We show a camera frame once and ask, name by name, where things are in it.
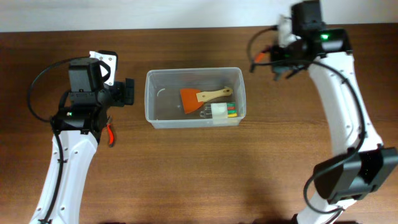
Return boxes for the small red-handled pliers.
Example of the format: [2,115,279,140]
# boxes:
[106,116,115,147]

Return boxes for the orange scraper wooden handle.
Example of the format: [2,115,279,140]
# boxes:
[180,87,233,114]

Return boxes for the clear box coloured tubes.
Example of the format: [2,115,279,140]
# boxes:
[200,103,238,119]

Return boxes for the orange black long-nose pliers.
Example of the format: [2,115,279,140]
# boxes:
[249,46,271,73]

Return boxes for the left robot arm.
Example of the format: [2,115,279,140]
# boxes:
[30,52,134,223]

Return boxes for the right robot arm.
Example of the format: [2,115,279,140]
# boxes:
[271,1,397,223]

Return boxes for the clear plastic container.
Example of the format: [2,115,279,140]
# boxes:
[145,67,246,129]

